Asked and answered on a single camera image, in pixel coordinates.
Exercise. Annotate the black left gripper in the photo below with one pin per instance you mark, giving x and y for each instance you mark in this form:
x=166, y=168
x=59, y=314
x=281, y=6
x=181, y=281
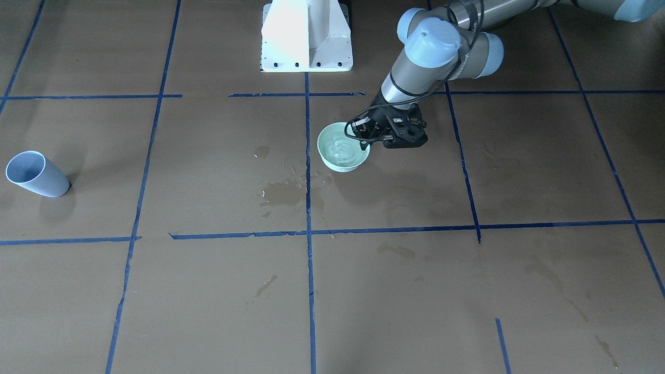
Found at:
x=378, y=120

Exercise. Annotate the mint green bowl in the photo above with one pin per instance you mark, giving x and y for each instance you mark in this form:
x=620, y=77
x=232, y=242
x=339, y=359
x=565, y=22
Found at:
x=339, y=152

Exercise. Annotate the light blue plastic cup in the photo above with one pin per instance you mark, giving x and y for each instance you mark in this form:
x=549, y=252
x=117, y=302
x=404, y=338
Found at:
x=33, y=171

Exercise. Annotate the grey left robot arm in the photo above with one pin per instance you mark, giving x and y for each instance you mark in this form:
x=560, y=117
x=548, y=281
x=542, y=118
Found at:
x=439, y=45

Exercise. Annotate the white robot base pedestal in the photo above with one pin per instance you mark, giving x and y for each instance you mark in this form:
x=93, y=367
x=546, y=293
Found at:
x=306, y=36

